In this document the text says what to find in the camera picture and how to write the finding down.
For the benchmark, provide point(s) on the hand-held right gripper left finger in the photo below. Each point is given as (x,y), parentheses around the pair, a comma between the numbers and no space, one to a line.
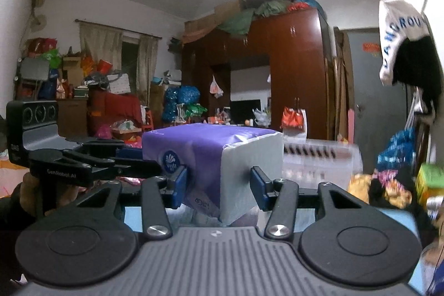
(179,185)

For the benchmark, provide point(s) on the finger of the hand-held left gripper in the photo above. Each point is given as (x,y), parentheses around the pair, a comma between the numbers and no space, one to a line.
(135,168)
(129,153)

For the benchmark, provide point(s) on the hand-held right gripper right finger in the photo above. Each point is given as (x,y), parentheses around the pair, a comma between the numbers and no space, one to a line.
(258,188)

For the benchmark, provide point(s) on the purple tissue pack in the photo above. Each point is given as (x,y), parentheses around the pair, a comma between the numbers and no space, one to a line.
(208,157)

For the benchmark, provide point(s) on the person's left hand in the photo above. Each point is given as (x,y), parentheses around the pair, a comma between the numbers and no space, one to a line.
(29,193)

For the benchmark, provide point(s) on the red stool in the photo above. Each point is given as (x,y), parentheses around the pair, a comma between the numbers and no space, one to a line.
(148,121)

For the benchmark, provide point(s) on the red cloth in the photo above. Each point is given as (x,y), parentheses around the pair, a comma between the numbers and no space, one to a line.
(118,107)

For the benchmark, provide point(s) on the grey flat panel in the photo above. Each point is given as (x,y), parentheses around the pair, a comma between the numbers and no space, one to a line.
(34,69)

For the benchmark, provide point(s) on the glass vase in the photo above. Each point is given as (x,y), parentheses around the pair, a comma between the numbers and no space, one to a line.
(180,114)

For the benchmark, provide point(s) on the clear plastic box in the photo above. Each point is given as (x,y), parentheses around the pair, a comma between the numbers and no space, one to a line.
(322,157)

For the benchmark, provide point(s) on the orange red bag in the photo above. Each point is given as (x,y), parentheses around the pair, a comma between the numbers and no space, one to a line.
(292,117)

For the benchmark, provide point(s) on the blue patterned bag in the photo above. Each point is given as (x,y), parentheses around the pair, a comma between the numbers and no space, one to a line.
(184,96)

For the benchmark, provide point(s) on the black television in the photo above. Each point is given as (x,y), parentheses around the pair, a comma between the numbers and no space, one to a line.
(244,110)

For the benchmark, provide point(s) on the beige curtain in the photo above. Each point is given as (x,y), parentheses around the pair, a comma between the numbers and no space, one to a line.
(99,49)
(147,70)

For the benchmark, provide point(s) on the window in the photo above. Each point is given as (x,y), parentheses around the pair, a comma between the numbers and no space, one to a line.
(130,63)

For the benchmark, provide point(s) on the yellow snack packet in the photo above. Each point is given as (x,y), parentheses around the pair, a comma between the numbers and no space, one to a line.
(359,186)

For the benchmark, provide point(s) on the white plastic hanging bag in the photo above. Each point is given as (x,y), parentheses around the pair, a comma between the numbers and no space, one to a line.
(216,88)

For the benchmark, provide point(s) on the brown wooden wardrobe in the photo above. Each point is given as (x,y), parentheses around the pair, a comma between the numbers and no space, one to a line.
(295,74)

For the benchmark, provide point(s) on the curtain rod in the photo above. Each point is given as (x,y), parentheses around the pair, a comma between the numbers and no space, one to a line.
(114,28)

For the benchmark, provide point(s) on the blue plastic bag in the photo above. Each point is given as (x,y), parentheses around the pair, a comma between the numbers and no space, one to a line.
(397,150)

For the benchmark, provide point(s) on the grey door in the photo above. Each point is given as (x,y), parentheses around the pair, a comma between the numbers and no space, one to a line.
(378,101)

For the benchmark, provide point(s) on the green cloth bundle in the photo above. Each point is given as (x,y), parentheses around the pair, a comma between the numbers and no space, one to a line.
(242,20)

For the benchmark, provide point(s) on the green box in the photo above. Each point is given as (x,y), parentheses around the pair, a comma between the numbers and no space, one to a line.
(432,183)

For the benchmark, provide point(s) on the red paper sign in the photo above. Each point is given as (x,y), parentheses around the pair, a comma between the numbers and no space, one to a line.
(371,49)

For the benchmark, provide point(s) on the blue and red bundle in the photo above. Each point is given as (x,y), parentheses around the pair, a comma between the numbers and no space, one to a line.
(305,4)

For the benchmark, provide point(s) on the black hanging cloth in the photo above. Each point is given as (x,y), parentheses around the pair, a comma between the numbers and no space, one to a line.
(419,74)

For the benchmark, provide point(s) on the white printed hanging bag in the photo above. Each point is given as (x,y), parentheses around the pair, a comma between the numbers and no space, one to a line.
(399,25)

